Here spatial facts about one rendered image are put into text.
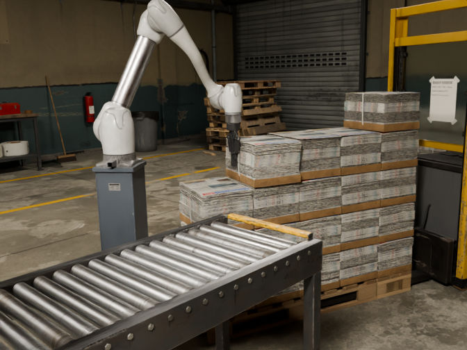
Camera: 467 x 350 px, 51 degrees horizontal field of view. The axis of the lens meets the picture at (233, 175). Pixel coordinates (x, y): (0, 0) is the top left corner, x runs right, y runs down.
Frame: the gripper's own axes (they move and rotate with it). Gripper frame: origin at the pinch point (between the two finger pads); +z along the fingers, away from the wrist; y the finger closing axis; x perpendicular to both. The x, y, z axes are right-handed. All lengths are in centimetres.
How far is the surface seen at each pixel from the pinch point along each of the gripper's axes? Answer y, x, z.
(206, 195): -18.3, 24.7, 13.5
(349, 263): -18, -67, 67
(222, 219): -52, 31, 16
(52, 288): -93, 106, 17
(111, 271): -88, 87, 17
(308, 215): -19, -37, 33
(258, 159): -19.9, -4.9, -2.6
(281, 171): -20.1, -18.2, 5.3
